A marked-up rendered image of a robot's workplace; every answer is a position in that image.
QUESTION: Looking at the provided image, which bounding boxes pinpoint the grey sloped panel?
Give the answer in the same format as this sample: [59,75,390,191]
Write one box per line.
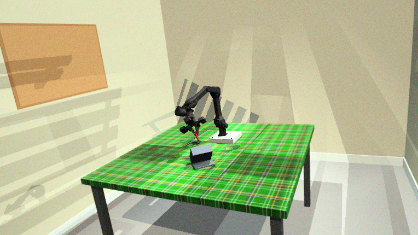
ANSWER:
[189,144,215,170]

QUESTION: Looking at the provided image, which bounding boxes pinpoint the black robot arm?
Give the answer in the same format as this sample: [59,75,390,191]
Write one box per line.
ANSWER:
[175,86,228,136]

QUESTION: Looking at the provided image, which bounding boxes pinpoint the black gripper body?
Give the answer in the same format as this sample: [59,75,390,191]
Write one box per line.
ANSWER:
[179,116,207,134]

